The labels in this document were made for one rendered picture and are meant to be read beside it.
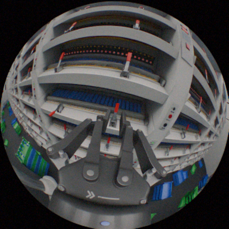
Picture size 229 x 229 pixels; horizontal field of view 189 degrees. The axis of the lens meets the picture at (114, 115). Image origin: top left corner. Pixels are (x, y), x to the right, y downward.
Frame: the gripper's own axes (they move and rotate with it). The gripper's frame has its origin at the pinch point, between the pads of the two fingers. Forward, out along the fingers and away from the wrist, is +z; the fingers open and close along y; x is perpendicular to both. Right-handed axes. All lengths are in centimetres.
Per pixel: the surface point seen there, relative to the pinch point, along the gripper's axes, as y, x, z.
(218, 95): 86, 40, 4
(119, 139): 6.0, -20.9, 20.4
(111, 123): -0.5, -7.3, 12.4
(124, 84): 0.5, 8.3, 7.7
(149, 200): 76, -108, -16
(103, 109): -5.4, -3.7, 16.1
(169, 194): 100, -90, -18
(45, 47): -40.6, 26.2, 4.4
